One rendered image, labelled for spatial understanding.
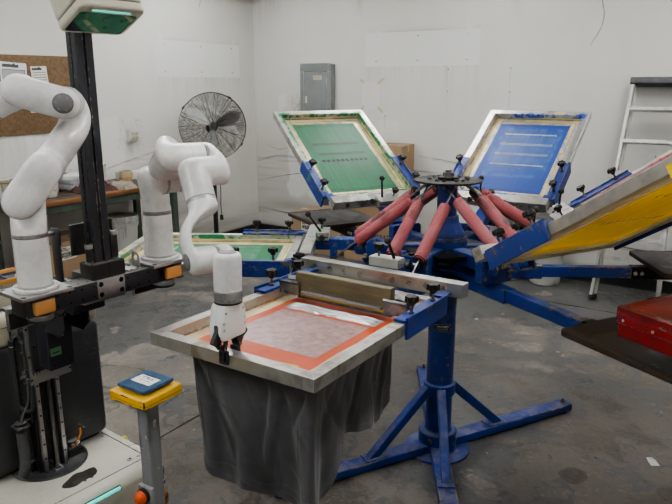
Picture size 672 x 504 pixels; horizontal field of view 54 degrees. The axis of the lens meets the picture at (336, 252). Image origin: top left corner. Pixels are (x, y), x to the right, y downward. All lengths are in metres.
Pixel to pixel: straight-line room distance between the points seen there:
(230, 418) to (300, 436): 0.25
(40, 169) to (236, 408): 0.85
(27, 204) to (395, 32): 5.24
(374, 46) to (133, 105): 2.40
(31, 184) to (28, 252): 0.21
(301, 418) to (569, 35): 4.84
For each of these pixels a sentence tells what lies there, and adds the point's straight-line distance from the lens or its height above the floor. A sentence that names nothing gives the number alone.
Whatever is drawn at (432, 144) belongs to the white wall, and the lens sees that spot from 6.56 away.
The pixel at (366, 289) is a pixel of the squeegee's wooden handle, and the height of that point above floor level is 1.05.
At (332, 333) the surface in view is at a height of 0.97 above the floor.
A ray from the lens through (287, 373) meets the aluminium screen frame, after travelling 1.69.
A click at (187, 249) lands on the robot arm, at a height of 1.29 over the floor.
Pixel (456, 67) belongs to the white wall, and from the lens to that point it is 6.46.
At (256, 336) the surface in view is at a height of 0.97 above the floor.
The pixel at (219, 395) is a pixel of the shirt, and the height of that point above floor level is 0.81.
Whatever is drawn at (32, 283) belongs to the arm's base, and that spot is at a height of 1.17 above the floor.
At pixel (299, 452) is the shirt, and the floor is 0.72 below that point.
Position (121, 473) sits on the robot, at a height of 0.28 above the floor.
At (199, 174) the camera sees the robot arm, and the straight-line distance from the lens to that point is 1.85.
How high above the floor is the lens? 1.71
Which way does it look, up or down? 14 degrees down
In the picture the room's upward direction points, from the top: straight up
